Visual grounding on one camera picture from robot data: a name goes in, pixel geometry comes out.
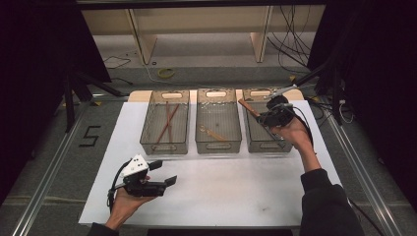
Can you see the brown wooden chopstick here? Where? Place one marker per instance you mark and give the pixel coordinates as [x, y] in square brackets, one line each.
[164, 131]
[168, 131]

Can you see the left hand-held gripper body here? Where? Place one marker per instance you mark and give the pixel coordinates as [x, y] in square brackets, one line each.
[136, 165]

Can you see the aluminium floor rail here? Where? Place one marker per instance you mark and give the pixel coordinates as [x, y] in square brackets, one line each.
[49, 177]
[364, 177]

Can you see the white table cover sheet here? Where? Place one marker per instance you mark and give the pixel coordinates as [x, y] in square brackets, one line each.
[203, 203]

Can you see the black metal stand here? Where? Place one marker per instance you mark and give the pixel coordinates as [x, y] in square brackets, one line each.
[336, 98]
[69, 108]

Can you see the person's left hand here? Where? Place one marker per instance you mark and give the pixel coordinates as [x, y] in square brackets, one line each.
[123, 206]

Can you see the person's right hand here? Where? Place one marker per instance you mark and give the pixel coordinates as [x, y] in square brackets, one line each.
[298, 137]

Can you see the light wooden desk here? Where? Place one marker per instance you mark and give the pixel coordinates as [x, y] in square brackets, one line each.
[144, 42]

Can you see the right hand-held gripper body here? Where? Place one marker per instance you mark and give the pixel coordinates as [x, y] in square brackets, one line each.
[278, 116]

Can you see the black curtain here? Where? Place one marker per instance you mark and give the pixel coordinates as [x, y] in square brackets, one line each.
[380, 82]
[36, 82]

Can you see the black metal frame bar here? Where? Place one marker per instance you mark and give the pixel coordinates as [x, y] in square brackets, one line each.
[196, 3]

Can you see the yellow tape roll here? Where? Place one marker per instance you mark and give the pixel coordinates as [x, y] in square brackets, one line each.
[159, 74]

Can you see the grey translucent plastic bin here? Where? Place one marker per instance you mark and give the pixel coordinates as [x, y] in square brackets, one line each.
[259, 141]
[165, 128]
[218, 114]

